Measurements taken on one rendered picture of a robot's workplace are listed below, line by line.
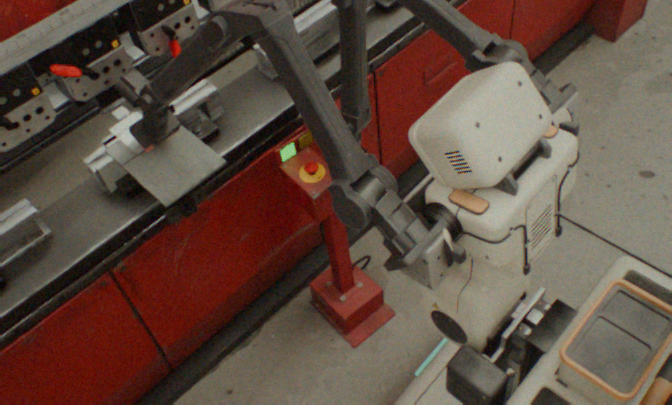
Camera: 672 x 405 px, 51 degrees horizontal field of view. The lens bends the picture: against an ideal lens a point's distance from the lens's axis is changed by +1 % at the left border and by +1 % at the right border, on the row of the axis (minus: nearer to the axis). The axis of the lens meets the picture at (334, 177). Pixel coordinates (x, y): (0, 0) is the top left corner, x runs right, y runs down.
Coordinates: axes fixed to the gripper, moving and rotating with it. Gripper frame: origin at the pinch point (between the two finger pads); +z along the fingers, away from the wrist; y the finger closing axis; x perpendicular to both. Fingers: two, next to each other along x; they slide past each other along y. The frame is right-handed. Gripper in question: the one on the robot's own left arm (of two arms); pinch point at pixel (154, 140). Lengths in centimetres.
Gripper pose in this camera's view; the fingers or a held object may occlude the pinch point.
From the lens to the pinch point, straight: 178.2
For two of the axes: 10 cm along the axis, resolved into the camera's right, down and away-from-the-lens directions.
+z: -2.5, 3.3, 9.1
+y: -7.1, 5.8, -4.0
